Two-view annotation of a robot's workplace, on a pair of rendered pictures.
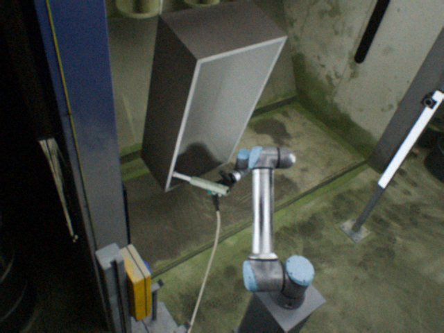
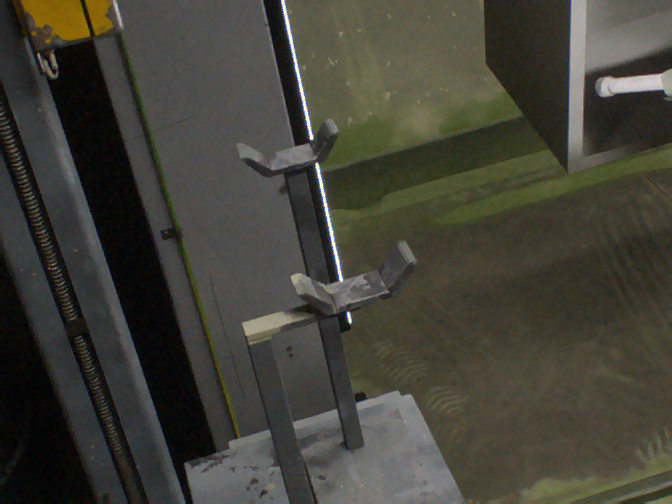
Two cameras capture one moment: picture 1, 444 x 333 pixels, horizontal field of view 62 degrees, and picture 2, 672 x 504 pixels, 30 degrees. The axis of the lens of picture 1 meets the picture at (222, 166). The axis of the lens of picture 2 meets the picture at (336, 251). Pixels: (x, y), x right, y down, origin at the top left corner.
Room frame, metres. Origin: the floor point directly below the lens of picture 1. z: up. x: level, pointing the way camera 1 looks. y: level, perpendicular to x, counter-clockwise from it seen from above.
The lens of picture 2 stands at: (-0.03, -0.34, 1.56)
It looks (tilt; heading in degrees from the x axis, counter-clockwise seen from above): 32 degrees down; 35
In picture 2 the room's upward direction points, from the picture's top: 12 degrees counter-clockwise
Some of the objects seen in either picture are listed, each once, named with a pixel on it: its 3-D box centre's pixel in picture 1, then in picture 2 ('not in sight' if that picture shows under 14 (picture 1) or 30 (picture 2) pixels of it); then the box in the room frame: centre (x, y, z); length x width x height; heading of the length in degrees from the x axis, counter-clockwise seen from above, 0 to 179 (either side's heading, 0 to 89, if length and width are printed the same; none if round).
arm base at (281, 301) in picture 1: (289, 288); not in sight; (1.01, -0.47, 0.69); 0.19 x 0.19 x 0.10
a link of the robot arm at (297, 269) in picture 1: (295, 275); not in sight; (1.01, -0.46, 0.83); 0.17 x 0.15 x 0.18; 101
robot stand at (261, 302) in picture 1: (274, 317); not in sight; (1.01, -0.47, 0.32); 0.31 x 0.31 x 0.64; 43
